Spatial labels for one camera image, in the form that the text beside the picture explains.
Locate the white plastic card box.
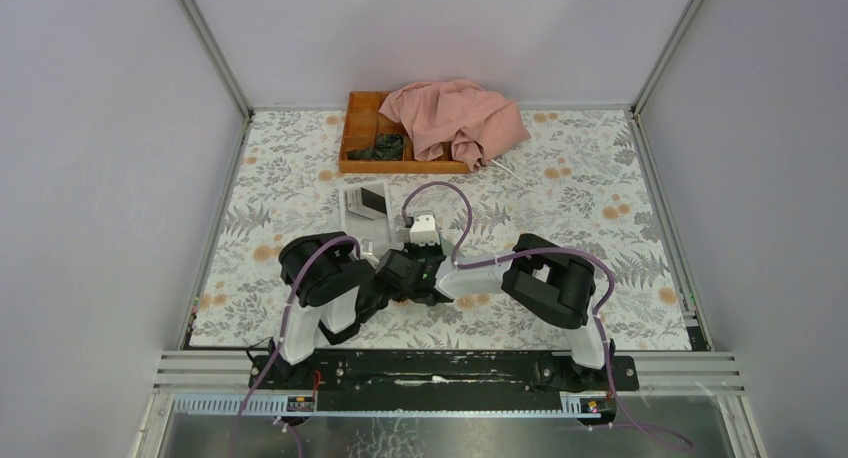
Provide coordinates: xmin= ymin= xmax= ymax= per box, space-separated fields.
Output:
xmin=337 ymin=180 xmax=395 ymax=254

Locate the green card holder wallet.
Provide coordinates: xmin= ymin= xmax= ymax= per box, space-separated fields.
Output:
xmin=440 ymin=238 xmax=459 ymax=257

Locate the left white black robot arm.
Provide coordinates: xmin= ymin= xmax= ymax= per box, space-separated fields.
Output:
xmin=271 ymin=232 xmax=406 ymax=389

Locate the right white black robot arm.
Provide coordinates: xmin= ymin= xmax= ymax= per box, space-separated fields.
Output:
xmin=383 ymin=233 xmax=616 ymax=390

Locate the dark green crumpled item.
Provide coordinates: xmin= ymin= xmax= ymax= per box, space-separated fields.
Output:
xmin=346 ymin=133 xmax=405 ymax=161

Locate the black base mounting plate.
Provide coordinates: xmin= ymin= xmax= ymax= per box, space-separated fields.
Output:
xmin=248 ymin=349 xmax=640 ymax=410

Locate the pink cloth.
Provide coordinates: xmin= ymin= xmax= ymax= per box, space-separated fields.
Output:
xmin=379 ymin=79 xmax=531 ymax=172

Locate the wooden compartment tray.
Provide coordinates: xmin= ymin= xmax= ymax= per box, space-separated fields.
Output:
xmin=337 ymin=91 xmax=470 ymax=174

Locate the floral patterned table mat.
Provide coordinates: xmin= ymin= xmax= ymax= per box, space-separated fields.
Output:
xmin=188 ymin=110 xmax=690 ymax=351

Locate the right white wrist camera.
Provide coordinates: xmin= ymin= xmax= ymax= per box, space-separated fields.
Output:
xmin=406 ymin=211 xmax=441 ymax=246

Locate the white slotted cable duct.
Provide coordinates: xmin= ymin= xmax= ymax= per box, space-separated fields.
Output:
xmin=172 ymin=393 xmax=602 ymax=419

